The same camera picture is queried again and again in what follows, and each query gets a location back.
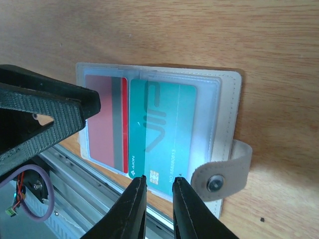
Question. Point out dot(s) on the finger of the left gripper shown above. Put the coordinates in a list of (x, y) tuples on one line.
[(37, 112)]

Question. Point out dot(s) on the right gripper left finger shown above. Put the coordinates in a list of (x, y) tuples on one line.
[(127, 217)]

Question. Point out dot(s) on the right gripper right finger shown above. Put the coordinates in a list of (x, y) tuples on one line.
[(191, 217)]

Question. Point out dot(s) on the white card holder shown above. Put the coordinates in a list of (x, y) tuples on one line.
[(218, 164)]

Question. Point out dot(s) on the red card in holder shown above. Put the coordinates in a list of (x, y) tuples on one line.
[(108, 130)]

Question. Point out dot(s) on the left circuit board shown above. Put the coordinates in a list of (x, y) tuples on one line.
[(11, 212)]

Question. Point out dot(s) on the aluminium front rail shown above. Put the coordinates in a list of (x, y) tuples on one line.
[(82, 197)]

